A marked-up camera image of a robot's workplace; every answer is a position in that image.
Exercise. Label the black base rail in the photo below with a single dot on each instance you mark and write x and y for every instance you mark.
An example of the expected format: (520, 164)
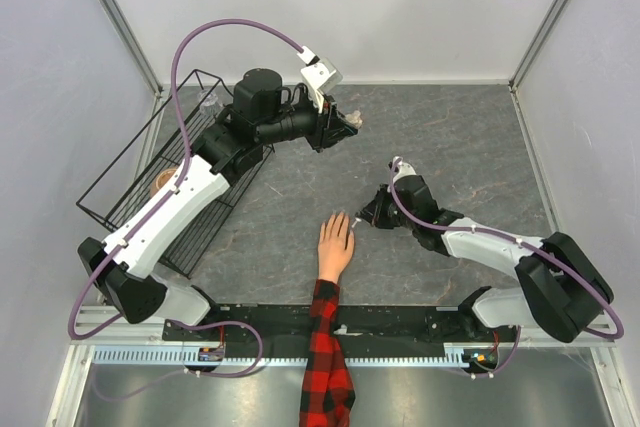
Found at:
(363, 329)

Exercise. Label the mannequin hand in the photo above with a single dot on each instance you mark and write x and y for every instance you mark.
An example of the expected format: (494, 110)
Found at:
(335, 247)

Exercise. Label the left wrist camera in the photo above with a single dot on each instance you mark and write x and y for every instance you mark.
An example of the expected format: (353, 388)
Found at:
(319, 75)

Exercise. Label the aluminium corner post left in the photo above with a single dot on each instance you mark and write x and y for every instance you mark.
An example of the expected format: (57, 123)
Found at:
(132, 45)

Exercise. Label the aluminium slotted rail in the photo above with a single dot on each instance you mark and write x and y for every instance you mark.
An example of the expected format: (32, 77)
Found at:
(201, 357)

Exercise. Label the nail polish bottle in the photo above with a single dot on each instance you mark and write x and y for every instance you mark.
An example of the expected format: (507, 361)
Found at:
(355, 119)

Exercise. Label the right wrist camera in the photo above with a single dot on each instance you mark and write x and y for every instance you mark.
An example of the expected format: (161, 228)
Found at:
(399, 169)

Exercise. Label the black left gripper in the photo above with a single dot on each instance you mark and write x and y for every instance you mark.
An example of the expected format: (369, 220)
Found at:
(330, 127)

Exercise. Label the red plaid sleeve forearm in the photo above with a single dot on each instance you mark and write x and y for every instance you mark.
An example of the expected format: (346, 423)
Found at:
(327, 393)

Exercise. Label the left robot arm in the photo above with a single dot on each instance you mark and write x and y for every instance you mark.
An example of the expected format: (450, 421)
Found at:
(262, 112)

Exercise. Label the black wire basket rack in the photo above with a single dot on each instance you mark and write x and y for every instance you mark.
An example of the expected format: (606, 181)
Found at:
(185, 252)

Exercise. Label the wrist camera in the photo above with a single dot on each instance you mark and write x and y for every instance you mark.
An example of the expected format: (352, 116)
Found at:
(319, 75)
(399, 169)

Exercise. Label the aluminium corner post right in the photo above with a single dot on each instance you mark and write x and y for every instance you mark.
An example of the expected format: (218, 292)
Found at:
(540, 38)

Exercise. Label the clear glass jar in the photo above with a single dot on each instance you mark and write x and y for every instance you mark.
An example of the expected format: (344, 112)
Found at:
(209, 104)

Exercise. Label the brown round container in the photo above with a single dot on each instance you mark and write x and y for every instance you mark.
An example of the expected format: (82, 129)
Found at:
(161, 180)

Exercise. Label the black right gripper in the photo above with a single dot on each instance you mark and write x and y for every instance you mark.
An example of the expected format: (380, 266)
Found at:
(373, 212)

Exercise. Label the aluminium corner post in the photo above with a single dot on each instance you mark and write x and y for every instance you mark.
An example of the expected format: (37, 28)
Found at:
(540, 38)
(132, 45)

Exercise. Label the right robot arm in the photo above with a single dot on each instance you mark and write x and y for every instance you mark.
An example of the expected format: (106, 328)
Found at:
(559, 289)

